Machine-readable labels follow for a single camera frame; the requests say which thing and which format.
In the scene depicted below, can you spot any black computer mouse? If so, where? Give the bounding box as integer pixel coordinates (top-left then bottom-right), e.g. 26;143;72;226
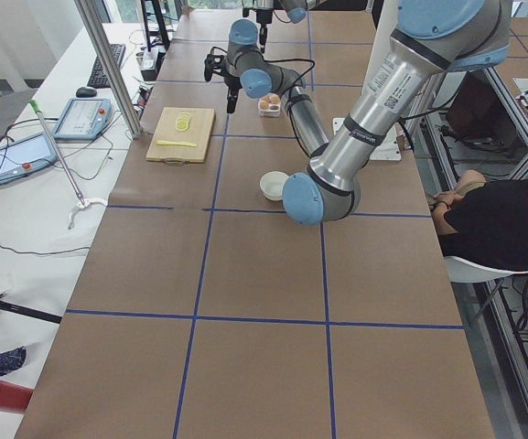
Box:
75;86;98;98

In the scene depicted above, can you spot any clear plastic egg box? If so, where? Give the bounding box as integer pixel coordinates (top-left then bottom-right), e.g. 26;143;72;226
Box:
258;93;281;118

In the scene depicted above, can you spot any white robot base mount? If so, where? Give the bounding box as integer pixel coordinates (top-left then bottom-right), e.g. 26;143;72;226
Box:
331;117;404;162

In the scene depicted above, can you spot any bamboo cutting board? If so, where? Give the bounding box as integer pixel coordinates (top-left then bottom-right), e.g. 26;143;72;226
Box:
145;107;215;164

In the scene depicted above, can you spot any black keyboard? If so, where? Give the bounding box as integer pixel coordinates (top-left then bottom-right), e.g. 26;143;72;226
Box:
86;43;127;90

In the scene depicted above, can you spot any white round bowl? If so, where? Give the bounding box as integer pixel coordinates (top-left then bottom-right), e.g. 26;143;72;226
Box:
259;171;288;201

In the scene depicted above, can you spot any green tipped metal rod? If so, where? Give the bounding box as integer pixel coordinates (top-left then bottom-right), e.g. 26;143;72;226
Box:
29;99;85;207

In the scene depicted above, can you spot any yellow plastic knife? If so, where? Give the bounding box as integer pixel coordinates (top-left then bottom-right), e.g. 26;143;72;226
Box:
156;140;198;147

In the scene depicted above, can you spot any seated person black shirt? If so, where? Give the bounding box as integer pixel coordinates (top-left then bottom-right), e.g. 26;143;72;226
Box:
431;170;528;271

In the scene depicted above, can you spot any aluminium frame post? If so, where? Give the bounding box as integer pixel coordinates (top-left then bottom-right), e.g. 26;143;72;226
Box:
74;0;143;139

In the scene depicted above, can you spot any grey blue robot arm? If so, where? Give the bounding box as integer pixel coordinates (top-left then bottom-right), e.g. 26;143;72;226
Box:
204;1;512;225

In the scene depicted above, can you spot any teach pendant tablet far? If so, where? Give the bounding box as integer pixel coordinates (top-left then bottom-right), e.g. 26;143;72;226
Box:
53;98;113;142

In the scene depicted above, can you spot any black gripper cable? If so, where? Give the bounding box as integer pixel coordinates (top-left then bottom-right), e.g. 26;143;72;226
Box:
210;45;316;92

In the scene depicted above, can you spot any teach pendant tablet near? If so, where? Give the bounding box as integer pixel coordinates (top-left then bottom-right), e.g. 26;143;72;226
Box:
0;133;58;185

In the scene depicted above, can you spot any white chair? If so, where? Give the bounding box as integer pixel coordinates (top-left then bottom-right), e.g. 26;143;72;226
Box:
444;253;528;321

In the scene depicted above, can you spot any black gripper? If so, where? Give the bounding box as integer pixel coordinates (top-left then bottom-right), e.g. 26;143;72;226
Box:
203;46;241;113

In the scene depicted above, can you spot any second grey robot arm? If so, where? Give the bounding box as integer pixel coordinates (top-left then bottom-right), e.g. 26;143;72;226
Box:
204;1;304;99

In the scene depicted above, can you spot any teach pendant tablet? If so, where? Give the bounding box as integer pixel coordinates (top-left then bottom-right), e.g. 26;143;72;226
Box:
53;98;113;142
0;133;58;185

